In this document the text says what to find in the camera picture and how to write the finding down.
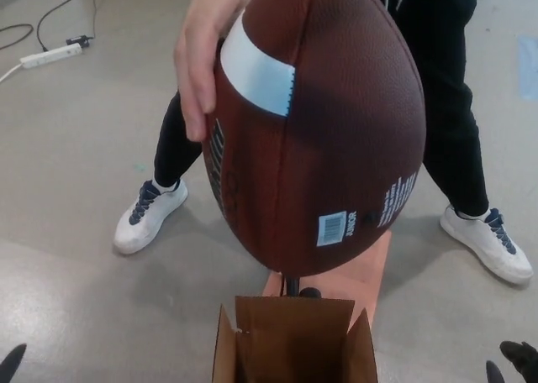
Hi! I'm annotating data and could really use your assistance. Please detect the black adapter cable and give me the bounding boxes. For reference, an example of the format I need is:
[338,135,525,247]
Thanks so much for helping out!
[87,0,104,38]

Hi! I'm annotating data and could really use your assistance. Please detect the person's right white sneaker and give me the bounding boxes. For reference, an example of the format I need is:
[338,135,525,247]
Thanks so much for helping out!
[112,178,189,256]

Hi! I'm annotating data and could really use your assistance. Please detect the person in black clothes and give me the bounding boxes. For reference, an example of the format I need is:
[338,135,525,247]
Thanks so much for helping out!
[153,0,491,217]

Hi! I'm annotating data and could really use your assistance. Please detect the white power strip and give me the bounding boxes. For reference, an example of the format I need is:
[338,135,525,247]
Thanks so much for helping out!
[19,43,85,71]

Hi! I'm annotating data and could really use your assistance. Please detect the brown leather junior football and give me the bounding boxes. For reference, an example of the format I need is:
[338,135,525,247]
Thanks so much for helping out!
[201,0,428,280]

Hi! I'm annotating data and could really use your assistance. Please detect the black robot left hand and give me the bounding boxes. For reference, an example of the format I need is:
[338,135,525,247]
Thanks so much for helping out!
[0,354,28,383]

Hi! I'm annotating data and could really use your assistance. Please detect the person's white sneaker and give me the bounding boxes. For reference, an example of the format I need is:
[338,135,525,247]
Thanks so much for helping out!
[112,178,189,256]
[439,203,535,286]

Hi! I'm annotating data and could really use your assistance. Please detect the person's left white sneaker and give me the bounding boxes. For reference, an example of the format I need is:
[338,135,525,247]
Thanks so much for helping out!
[439,203,535,286]

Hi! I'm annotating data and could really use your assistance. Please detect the blue floor tape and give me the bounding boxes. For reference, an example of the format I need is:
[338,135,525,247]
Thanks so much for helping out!
[517,35,538,102]

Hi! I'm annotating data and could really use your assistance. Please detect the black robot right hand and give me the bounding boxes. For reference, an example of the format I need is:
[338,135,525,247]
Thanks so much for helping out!
[485,352,538,383]

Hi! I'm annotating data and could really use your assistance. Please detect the black hand air pump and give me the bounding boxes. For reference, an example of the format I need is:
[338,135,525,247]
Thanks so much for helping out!
[278,275,323,300]

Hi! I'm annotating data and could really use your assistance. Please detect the person's right hand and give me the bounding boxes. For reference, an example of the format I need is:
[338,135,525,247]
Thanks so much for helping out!
[173,0,314,143]

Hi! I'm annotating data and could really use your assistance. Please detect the white power strip cord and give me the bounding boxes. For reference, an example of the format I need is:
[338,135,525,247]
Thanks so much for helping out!
[0,62,24,84]

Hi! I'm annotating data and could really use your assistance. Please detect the black looped floor cable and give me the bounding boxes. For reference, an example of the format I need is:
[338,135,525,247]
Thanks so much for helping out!
[0,23,34,49]

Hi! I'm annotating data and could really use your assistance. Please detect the pink flat sheet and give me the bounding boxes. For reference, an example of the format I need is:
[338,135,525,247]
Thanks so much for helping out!
[261,229,394,330]

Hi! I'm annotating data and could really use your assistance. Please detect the brown cardboard box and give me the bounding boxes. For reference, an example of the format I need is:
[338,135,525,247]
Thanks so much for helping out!
[209,295,378,383]

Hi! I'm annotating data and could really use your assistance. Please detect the black power adapter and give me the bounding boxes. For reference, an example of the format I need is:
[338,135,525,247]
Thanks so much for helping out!
[66,34,95,49]

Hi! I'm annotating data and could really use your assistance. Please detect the black cable plugged in strip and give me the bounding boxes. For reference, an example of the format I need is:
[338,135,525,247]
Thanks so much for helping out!
[35,0,92,51]

